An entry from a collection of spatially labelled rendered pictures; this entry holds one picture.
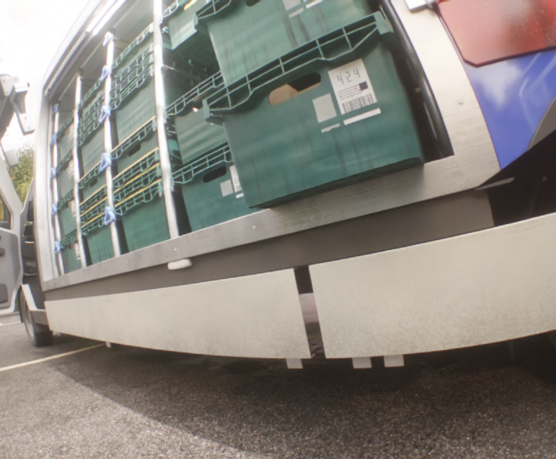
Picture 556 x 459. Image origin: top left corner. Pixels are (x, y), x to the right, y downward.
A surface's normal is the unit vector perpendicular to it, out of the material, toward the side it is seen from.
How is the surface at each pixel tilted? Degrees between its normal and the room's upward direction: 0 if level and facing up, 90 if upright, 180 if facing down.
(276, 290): 90
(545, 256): 90
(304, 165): 98
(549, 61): 90
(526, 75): 90
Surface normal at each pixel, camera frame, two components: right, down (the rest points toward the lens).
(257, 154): -0.50, 0.17
